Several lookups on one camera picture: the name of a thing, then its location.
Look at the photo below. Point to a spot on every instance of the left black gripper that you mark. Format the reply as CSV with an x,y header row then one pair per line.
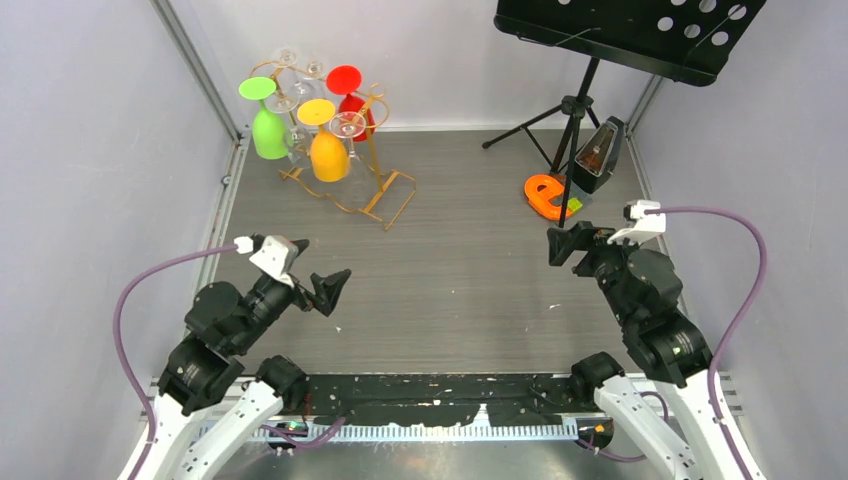
x,y
329,288

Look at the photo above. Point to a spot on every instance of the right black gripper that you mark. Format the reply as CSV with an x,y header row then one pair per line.
x,y
581,235

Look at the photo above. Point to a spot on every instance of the clear wine glass front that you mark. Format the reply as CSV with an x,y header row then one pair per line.
x,y
355,191

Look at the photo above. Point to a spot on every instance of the clear wine glass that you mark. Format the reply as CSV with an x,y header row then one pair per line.
x,y
286,56
308,81
355,191
298,139

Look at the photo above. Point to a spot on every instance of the gold wire glass rack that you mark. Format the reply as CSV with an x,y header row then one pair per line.
x,y
392,189

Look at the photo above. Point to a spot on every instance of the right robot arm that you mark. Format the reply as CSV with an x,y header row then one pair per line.
x,y
642,291

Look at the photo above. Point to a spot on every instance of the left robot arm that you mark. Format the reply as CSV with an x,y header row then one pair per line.
x,y
223,324

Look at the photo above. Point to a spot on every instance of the yellow wine glass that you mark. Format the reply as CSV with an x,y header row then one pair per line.
x,y
327,153

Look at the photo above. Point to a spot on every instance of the clear wine glass left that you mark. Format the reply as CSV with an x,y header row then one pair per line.
x,y
298,139

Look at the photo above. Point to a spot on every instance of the green wine glass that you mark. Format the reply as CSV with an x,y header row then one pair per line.
x,y
268,128

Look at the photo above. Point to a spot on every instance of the red wine glass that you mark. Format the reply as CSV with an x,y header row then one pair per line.
x,y
345,80

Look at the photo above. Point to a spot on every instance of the clear wine glass middle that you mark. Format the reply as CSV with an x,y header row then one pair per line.
x,y
308,81

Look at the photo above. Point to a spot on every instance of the clear wine glass back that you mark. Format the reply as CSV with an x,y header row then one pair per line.
x,y
286,56

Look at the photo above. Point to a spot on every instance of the green toy brick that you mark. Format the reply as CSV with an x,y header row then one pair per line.
x,y
573,206

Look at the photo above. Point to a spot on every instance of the orange toy track piece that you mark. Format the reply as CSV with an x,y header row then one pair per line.
x,y
544,194

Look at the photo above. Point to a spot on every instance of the black metronome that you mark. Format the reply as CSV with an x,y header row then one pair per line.
x,y
597,159

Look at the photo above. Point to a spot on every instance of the black music stand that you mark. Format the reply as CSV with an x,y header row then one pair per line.
x,y
687,42

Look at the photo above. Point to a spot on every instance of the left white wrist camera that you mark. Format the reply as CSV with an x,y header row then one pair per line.
x,y
273,255

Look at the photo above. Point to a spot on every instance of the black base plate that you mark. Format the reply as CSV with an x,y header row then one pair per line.
x,y
437,400

